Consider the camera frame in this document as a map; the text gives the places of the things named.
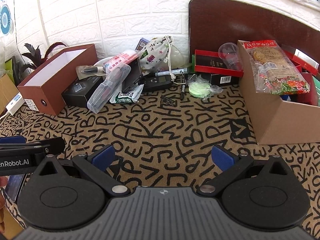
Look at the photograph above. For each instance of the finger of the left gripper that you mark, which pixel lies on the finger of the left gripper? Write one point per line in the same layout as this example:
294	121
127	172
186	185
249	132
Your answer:
13	140

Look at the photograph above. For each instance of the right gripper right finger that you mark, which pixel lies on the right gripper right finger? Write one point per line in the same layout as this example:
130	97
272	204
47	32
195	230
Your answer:
232	167

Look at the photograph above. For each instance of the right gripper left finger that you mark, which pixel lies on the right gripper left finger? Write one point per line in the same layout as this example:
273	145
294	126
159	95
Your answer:
94	179

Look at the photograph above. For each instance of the clear plastic pencil case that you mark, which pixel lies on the clear plastic pencil case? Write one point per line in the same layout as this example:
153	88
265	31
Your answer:
107	88

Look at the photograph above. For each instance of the green white snack packet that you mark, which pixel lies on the green white snack packet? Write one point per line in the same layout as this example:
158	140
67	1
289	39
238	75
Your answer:
131	96

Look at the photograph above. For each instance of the green sponge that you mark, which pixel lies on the green sponge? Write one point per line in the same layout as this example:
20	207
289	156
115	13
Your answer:
201	88

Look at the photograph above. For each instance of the black marker pen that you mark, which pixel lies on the black marker pen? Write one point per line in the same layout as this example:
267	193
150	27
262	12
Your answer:
182	94

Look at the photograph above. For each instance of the black phone case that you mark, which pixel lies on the black phone case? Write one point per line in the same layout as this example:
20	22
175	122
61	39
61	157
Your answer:
133	77

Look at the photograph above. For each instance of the large cardboard sorting box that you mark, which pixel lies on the large cardboard sorting box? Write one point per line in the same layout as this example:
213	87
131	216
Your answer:
274	120

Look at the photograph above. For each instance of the white small box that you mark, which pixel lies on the white small box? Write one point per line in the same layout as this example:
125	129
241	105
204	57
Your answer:
14	105

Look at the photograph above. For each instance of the brown rectangular gift box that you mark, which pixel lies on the brown rectangular gift box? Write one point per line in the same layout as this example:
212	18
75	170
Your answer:
42	89

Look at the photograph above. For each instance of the dark potted plant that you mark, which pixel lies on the dark potted plant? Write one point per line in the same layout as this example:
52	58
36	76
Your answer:
34	55

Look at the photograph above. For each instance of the letter-patterned tablecloth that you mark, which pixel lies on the letter-patterned tablecloth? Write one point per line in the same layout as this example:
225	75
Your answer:
166	140

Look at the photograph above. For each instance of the black product box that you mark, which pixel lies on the black product box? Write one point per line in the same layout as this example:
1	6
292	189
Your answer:
80	91

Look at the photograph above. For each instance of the black barcode box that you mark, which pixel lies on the black barcode box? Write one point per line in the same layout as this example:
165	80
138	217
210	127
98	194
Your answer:
220	80

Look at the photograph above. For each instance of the black handheld device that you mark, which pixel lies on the black handheld device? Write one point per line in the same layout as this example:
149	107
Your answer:
155	83

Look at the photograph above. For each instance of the insole package red label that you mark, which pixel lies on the insole package red label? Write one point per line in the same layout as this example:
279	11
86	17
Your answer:
273	71

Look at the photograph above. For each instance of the red tray black insert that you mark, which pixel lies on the red tray black insert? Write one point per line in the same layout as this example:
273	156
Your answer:
210	62

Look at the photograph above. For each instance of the red white tube package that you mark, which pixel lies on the red white tube package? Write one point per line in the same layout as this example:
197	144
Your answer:
125	57

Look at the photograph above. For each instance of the clear plastic cup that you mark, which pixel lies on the clear plastic cup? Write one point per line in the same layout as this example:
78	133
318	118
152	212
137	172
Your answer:
229	54

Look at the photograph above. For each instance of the dark brown wooden board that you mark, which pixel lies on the dark brown wooden board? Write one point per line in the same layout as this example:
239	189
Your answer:
214	22

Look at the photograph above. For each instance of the floral drawstring pouch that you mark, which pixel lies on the floral drawstring pouch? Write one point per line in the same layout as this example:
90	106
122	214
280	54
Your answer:
154	57

